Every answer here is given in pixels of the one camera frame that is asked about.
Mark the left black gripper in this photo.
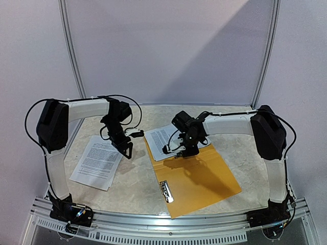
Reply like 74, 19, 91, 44
104, 116, 134, 159

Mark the chrome folder spring clip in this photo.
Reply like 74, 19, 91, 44
175, 152, 182, 158

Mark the orange file folder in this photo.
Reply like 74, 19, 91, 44
145, 142, 242, 219

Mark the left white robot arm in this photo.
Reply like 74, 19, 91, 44
36, 96, 133, 222

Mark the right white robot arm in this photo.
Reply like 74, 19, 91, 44
165, 105, 289, 223

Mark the chrome side folder clip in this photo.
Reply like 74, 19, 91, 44
159, 180, 174, 203

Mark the stack of printed papers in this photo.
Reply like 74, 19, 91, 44
69, 136, 123, 191

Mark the left aluminium frame post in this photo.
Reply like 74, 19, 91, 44
58, 0, 90, 109

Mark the aluminium frame post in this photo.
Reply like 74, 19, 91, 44
58, 0, 90, 109
250, 0, 281, 108

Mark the aluminium front rail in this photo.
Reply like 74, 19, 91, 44
23, 198, 318, 244

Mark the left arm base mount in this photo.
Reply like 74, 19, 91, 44
49, 195, 94, 227

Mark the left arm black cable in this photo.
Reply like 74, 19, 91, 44
24, 98, 52, 156

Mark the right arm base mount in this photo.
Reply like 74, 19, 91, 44
246, 200, 296, 228

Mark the right aluminium frame post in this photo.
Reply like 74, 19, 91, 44
250, 0, 281, 108

